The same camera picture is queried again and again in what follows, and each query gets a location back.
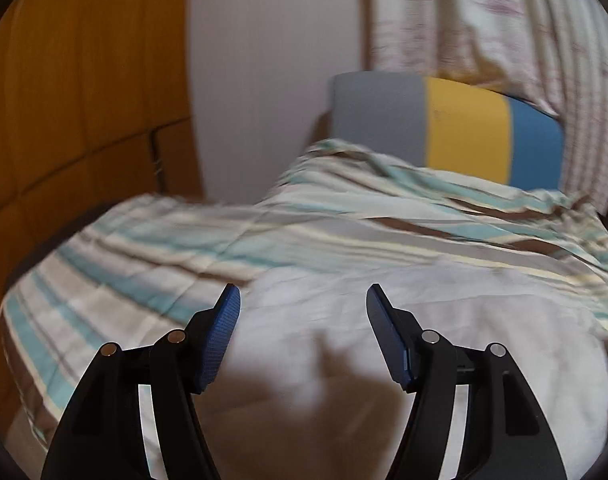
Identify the orange wooden wardrobe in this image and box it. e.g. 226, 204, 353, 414
0, 0, 202, 436

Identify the pink patterned curtain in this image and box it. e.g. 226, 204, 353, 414
371, 0, 608, 210

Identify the grey yellow blue headboard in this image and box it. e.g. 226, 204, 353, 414
330, 72, 563, 191

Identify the light grey quilted down jacket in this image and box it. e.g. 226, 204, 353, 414
195, 261, 608, 479

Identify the striped teal brown bed duvet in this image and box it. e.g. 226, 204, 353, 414
0, 140, 608, 445

